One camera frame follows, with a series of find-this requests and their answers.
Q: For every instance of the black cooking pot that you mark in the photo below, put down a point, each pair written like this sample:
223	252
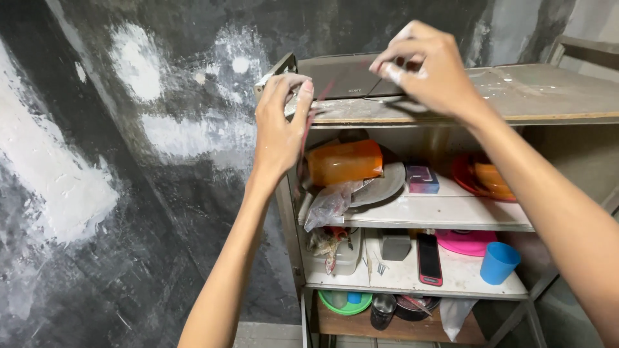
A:
411	309

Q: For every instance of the clear plastic bag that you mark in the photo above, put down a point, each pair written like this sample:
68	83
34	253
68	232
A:
331	203

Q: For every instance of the white plastic bag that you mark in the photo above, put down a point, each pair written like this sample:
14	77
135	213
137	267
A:
454	316

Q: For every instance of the grey wooden frame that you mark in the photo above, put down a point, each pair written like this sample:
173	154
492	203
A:
587	48

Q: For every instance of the person's right hand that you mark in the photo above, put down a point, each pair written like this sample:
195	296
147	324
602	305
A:
435	72

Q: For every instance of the orange plastic bowl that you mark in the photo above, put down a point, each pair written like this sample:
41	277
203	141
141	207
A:
493	183

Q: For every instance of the grey rectangular block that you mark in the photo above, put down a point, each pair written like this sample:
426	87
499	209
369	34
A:
394	245

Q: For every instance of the grey metal shelf cabinet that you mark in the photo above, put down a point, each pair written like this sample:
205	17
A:
532	92

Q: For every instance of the green plastic bowl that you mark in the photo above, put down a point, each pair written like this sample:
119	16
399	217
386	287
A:
333	307

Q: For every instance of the red plastic plate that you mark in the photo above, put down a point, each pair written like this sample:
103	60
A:
462	176

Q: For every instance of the blue plastic cup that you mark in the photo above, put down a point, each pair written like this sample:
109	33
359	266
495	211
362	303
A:
498	265

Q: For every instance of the person's left hand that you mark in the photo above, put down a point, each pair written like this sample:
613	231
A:
278	130

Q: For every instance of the thin red rubber band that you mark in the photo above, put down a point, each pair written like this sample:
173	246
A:
328	91

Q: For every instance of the grey metal plate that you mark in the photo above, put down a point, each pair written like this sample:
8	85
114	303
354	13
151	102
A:
384	186

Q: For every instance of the pink plastic lid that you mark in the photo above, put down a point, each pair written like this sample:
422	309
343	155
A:
466	242

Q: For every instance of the small purple pink box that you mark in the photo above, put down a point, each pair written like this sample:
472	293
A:
422	180

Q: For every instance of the clear plastic storage box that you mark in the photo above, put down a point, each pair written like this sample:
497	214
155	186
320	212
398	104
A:
349	258

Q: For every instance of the small bunch of nails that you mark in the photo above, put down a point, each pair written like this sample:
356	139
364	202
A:
381	268

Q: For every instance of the orange plastic container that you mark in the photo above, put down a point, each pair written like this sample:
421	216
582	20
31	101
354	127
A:
346	162

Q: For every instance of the clear drinking glass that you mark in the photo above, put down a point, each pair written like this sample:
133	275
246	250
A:
383	312

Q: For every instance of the black audio speaker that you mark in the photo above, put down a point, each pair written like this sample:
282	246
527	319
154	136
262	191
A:
338	77

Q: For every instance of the crumpled foil wrapper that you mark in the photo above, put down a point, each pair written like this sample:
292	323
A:
325	246

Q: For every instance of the phone with red case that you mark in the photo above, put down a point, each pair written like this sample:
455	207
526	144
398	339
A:
429	258

